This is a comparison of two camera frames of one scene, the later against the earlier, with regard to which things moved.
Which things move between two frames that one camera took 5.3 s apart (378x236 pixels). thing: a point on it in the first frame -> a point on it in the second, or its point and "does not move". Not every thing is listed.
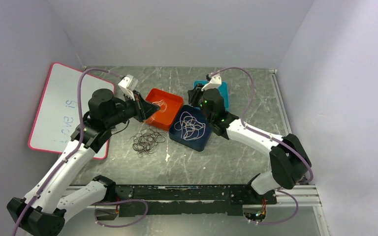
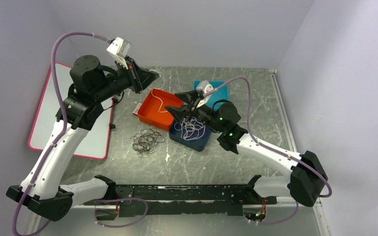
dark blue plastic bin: x=189 y=127 does not move
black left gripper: x=143 y=109 -> x=140 y=78
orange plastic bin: x=170 y=105 does not move
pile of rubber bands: x=144 y=141 does not move
